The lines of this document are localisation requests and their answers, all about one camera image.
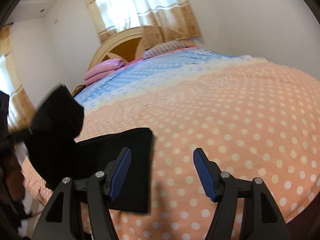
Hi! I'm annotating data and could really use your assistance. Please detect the beige floral curtain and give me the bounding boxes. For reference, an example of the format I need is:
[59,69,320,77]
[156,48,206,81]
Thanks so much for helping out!
[85,0,201,48]

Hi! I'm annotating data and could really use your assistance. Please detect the folded pink blanket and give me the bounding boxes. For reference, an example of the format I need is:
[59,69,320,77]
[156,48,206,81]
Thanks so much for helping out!
[84,58,125,86]

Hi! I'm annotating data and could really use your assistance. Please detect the cream wooden headboard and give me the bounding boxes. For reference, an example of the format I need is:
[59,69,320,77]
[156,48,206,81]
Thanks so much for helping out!
[88,27,146,70]

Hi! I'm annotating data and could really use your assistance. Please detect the patterned pink blue bedspread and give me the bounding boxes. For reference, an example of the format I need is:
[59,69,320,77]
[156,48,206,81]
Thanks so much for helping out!
[21,45,320,240]

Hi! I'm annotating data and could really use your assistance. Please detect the black pants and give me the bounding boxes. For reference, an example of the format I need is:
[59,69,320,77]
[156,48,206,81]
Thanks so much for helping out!
[24,85,153,213]

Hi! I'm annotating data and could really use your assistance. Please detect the striped pillow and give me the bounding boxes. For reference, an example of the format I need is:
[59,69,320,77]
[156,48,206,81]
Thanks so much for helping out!
[142,40,190,60]

